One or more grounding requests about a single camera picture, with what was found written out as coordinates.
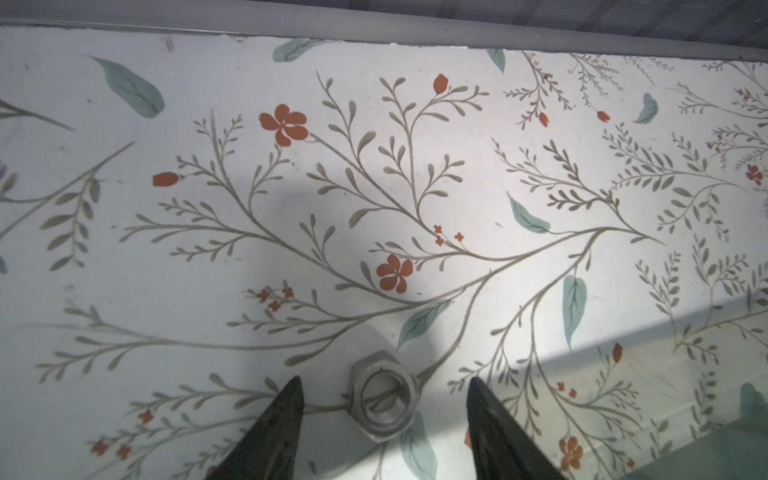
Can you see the translucent green organizer box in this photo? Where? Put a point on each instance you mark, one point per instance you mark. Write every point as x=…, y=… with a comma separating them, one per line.
x=737, y=451

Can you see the silver hex nut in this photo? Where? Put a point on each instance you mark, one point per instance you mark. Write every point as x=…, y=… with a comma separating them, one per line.
x=383, y=396

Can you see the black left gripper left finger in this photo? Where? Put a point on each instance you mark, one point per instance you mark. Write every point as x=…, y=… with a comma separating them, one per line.
x=269, y=448

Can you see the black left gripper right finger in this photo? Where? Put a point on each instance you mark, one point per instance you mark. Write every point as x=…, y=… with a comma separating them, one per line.
x=501, y=448

